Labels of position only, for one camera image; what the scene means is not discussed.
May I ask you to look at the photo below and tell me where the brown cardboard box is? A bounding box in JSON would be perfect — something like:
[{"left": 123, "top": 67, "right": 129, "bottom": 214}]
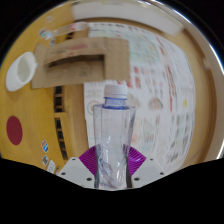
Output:
[{"left": 31, "top": 36, "right": 131, "bottom": 89}]

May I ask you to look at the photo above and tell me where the flat round red coaster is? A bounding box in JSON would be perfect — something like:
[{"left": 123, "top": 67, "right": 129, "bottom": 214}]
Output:
[{"left": 5, "top": 115, "right": 24, "bottom": 146}]

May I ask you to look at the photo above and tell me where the small dark sticker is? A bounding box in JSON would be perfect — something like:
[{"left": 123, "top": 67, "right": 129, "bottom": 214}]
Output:
[{"left": 41, "top": 154, "right": 50, "bottom": 167}]

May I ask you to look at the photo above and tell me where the round blue red sticker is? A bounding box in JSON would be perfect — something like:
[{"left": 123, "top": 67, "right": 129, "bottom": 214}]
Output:
[{"left": 40, "top": 139, "right": 50, "bottom": 154}]

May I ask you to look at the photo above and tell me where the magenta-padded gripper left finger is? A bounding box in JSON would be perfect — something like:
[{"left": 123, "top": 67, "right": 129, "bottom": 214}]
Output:
[{"left": 56, "top": 144, "right": 100, "bottom": 190}]

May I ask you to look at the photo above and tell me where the white ceramic cup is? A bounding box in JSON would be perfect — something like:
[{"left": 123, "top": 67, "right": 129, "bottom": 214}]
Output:
[{"left": 5, "top": 51, "right": 38, "bottom": 93}]

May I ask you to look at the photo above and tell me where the group of wall posters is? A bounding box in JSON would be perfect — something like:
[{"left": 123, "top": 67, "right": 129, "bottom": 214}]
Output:
[{"left": 83, "top": 21, "right": 198, "bottom": 164}]

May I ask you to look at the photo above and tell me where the clear plastic water bottle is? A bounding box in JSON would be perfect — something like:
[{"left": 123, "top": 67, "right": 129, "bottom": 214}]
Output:
[{"left": 92, "top": 83, "right": 137, "bottom": 191}]

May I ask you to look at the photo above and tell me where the white rectangular card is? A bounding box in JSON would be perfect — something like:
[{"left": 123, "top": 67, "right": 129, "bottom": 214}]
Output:
[{"left": 46, "top": 159, "right": 57, "bottom": 174}]

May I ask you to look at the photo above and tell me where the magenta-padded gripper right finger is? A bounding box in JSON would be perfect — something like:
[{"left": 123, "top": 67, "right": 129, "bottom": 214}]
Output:
[{"left": 125, "top": 144, "right": 166, "bottom": 189}]

